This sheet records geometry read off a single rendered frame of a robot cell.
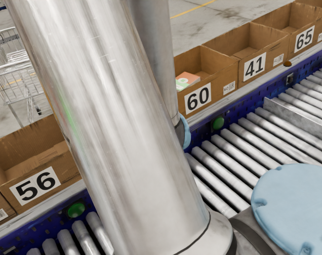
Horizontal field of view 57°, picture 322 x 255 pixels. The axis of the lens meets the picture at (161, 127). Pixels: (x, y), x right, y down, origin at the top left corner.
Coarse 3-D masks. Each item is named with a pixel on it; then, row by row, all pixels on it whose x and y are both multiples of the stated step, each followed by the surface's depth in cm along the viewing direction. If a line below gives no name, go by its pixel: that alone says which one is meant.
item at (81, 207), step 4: (76, 204) 119; (80, 204) 120; (72, 208) 118; (76, 208) 119; (80, 208) 120; (84, 208) 122; (68, 212) 118; (72, 212) 119; (76, 212) 120; (80, 212) 122; (72, 216) 120; (76, 216) 121
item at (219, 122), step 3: (219, 117) 147; (216, 120) 146; (219, 120) 147; (222, 120) 148; (213, 123) 147; (216, 123) 146; (219, 123) 148; (222, 123) 149; (213, 126) 147; (216, 126) 148; (219, 126) 149; (216, 129) 149
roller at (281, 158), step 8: (232, 128) 155; (240, 128) 152; (240, 136) 151; (248, 136) 148; (256, 144) 144; (264, 144) 142; (264, 152) 141; (272, 152) 138; (280, 152) 136; (280, 160) 134; (288, 160) 132
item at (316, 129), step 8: (264, 104) 162; (272, 104) 157; (272, 112) 160; (280, 112) 155; (288, 112) 150; (296, 112) 146; (288, 120) 153; (296, 120) 148; (304, 120) 144; (312, 120) 140; (304, 128) 146; (312, 128) 142; (320, 128) 138; (320, 136) 140
